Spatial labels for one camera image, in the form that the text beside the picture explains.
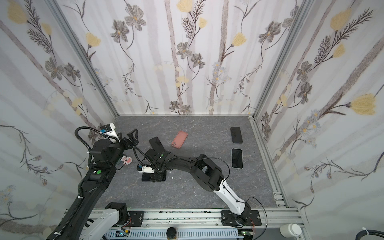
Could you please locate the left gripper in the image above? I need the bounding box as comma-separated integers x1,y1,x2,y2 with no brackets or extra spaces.
106,128,138,168

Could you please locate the light blue case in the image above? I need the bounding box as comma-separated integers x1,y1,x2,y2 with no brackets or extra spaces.
231,149,244,169

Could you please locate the black phone case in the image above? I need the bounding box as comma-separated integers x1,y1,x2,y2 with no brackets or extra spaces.
230,127,243,144

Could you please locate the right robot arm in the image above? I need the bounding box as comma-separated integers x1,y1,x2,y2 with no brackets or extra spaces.
145,149,251,228

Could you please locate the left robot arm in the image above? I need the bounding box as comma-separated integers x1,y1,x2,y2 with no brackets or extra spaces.
47,126,139,240

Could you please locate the black phone far left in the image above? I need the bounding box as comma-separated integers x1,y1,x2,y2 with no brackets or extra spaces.
149,137,165,153

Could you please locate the pink phone case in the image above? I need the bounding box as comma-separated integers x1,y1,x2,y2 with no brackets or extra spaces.
171,131,188,149

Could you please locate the small pink white toy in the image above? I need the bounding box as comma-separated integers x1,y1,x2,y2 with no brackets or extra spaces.
121,156,132,165

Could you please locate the black round knob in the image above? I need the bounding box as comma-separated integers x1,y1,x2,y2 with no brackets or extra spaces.
166,227,178,240

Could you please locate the white cylinder object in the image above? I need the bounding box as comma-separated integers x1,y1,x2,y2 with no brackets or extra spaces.
280,224,302,238

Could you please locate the right black corrugated cable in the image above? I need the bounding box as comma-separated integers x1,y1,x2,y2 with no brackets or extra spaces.
132,146,154,169

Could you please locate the black corrugated cable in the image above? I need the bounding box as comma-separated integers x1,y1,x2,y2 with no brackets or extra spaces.
132,146,154,169
74,125,119,152

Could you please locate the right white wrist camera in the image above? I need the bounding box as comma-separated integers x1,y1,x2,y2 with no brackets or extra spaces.
137,164,155,174

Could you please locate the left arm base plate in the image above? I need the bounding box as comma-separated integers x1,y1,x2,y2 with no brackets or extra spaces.
119,211,144,228

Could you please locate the left black corrugated cable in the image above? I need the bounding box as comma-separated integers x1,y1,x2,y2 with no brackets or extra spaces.
74,125,119,152

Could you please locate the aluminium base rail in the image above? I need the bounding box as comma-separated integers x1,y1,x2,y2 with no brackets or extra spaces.
62,191,304,240

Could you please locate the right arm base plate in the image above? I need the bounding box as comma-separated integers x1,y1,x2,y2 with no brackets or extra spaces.
221,210,262,228

